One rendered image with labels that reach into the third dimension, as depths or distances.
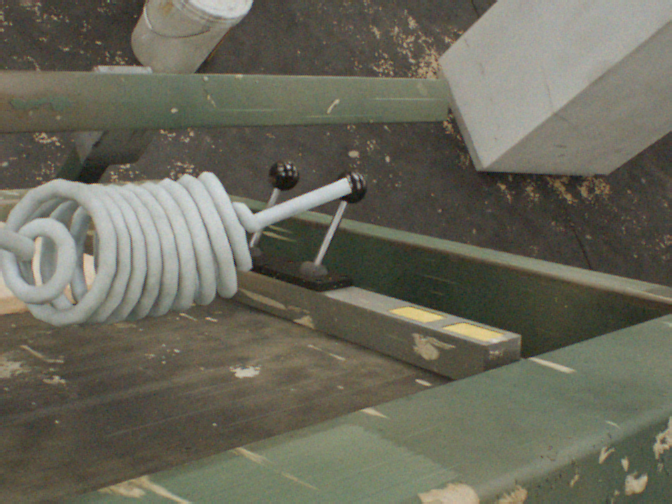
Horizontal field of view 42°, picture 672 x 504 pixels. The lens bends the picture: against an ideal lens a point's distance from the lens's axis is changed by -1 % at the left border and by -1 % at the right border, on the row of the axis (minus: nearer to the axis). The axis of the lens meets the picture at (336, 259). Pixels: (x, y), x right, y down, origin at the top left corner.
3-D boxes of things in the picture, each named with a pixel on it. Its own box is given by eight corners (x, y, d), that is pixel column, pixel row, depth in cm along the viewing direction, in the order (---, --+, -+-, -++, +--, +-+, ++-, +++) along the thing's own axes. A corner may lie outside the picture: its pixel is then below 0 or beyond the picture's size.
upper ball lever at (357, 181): (309, 285, 98) (357, 177, 99) (331, 292, 95) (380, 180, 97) (285, 272, 95) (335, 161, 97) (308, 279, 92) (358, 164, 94)
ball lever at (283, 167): (246, 266, 106) (291, 166, 108) (265, 272, 104) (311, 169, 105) (223, 253, 104) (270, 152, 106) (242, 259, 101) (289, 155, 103)
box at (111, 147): (118, 117, 182) (151, 64, 169) (135, 166, 179) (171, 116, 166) (63, 118, 174) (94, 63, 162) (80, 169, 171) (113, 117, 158)
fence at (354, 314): (64, 225, 148) (63, 201, 148) (519, 378, 79) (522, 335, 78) (35, 227, 145) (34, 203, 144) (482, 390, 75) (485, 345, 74)
